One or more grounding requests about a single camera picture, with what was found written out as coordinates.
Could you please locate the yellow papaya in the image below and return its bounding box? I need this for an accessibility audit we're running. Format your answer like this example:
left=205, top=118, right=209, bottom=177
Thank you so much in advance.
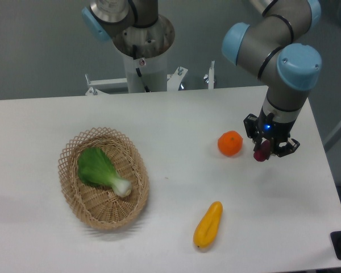
left=193, top=201, right=223, bottom=249

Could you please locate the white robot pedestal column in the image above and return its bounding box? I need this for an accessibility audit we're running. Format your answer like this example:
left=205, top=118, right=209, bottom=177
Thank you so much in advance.
left=122, top=53, right=168, bottom=93

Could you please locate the purple sweet potato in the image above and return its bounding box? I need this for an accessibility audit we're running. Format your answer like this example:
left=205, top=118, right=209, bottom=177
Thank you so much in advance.
left=253, top=140, right=271, bottom=162

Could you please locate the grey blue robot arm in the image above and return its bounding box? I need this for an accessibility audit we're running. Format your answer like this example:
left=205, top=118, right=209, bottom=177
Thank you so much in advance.
left=81, top=1, right=322, bottom=162

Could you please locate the white metal mounting frame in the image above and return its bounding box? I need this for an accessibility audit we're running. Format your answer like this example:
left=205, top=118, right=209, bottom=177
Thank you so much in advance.
left=84, top=60, right=218, bottom=96

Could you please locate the woven wicker basket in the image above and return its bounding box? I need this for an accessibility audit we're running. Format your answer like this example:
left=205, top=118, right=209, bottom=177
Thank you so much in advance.
left=58, top=127, right=149, bottom=230

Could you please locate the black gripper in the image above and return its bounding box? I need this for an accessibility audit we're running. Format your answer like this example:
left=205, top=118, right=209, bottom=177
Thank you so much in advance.
left=243, top=106, right=300, bottom=158

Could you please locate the orange tangerine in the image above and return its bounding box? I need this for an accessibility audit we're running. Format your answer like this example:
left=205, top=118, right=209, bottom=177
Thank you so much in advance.
left=217, top=131, right=243, bottom=156

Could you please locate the black cable on pedestal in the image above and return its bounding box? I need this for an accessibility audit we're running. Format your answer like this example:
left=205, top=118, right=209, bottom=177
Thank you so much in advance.
left=132, top=44, right=151, bottom=93

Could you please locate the green bok choy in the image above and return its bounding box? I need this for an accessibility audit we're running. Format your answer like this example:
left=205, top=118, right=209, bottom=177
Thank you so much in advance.
left=77, top=147, right=132, bottom=197

